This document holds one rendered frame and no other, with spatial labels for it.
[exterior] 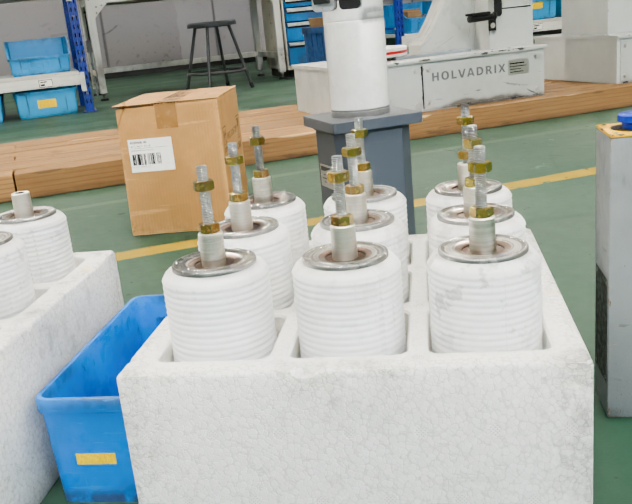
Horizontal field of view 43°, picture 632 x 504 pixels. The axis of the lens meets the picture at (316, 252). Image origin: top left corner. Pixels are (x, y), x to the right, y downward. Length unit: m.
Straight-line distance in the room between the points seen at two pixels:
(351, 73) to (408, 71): 1.70
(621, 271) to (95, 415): 0.55
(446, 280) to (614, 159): 0.26
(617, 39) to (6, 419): 2.91
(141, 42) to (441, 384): 8.50
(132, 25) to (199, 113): 7.24
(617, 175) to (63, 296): 0.61
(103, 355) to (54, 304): 0.10
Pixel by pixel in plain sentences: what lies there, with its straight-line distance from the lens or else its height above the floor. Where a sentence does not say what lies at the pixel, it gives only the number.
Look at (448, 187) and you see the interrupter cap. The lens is 0.93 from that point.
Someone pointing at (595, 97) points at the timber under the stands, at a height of 0.05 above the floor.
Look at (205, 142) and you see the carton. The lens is 1.83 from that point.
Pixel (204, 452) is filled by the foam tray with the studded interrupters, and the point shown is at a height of 0.11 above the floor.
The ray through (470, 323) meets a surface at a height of 0.20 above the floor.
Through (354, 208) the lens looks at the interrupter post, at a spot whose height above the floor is 0.27.
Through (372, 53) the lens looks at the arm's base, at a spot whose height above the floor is 0.39.
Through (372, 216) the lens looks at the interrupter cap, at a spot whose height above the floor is 0.25.
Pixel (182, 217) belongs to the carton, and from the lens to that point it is 1.88.
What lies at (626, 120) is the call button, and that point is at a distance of 0.88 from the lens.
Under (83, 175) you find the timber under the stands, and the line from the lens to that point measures 2.58.
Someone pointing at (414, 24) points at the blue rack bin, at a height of 0.32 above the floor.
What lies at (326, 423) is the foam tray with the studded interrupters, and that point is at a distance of 0.68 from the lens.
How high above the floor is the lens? 0.46
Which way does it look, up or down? 17 degrees down
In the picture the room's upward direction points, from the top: 6 degrees counter-clockwise
